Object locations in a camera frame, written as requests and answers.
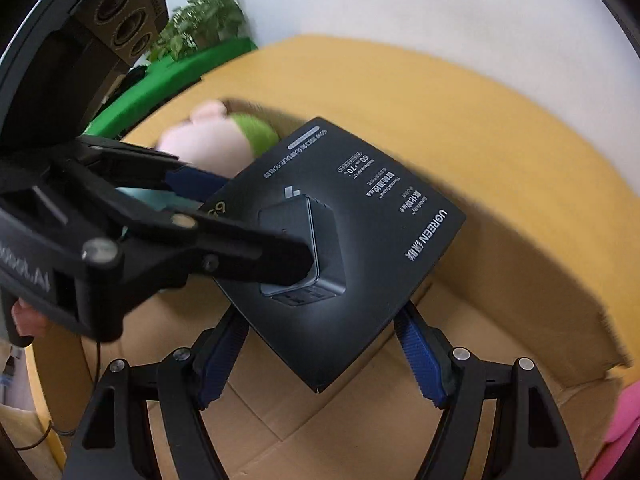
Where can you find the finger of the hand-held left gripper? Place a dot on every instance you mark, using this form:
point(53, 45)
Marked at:
point(192, 182)
point(240, 255)

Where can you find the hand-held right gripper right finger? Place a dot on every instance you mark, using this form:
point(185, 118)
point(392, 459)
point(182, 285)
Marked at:
point(421, 356)

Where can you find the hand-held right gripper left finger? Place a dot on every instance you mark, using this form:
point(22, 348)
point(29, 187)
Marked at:
point(221, 366)

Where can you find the black charger box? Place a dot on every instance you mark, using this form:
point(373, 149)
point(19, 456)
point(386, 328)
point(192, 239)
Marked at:
point(380, 260)

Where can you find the brown cardboard box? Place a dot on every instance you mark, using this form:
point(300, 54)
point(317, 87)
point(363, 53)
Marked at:
point(505, 260)

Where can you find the person's left hand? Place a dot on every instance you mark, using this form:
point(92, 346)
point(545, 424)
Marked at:
point(28, 318)

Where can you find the pink and green plush toy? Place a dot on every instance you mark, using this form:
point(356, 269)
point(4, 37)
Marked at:
point(212, 146)

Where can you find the green potted plant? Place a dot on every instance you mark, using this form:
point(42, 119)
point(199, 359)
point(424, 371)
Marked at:
point(200, 20)

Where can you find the brown box with black circles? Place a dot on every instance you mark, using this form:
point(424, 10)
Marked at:
point(125, 15)

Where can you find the pink soft object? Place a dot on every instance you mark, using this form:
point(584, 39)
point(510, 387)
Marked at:
point(620, 440)

